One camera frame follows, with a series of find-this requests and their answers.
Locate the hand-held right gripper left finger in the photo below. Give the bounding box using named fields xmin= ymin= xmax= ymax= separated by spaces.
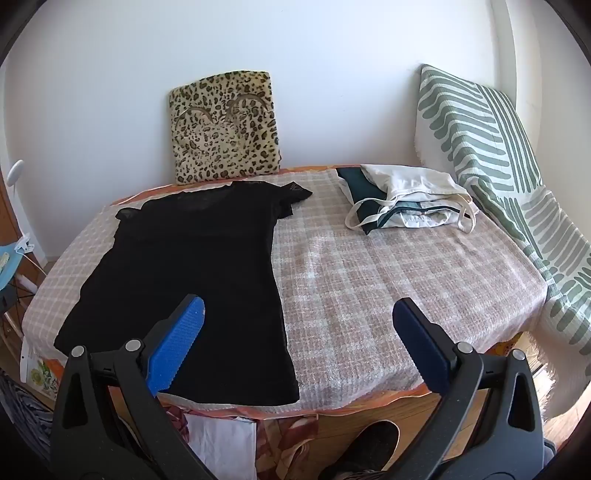
xmin=50 ymin=294 xmax=206 ymax=480

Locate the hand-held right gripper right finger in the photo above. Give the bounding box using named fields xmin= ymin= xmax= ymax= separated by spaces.
xmin=392 ymin=298 xmax=548 ymax=480

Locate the black t-shirt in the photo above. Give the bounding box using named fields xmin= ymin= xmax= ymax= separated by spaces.
xmin=54 ymin=181 xmax=314 ymax=407

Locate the orange tablecloth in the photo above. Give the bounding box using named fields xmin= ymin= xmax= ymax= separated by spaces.
xmin=21 ymin=165 xmax=513 ymax=421

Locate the pink plaid blanket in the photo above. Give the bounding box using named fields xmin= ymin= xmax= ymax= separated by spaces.
xmin=22 ymin=168 xmax=548 ymax=411

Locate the person's black shoe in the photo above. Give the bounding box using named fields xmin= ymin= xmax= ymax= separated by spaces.
xmin=318 ymin=421 xmax=400 ymax=480

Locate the white garment with teal trim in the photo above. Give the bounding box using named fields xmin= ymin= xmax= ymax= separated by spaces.
xmin=379 ymin=200 xmax=455 ymax=229

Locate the person's striped grey skirt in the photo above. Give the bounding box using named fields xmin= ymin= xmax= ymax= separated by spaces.
xmin=0 ymin=369 xmax=54 ymax=467

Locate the light blue chair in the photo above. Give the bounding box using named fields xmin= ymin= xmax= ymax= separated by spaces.
xmin=0 ymin=240 xmax=28 ymax=291

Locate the wooden door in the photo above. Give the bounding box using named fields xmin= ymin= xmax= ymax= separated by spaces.
xmin=0 ymin=182 xmax=21 ymax=245

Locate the leopard print cushion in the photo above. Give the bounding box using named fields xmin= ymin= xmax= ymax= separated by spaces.
xmin=168 ymin=70 xmax=282 ymax=186

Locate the green striped white cloth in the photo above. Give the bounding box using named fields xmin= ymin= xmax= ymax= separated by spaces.
xmin=416 ymin=64 xmax=591 ymax=416

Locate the white clip lamp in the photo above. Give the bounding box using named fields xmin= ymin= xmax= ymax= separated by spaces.
xmin=6 ymin=159 xmax=37 ymax=256

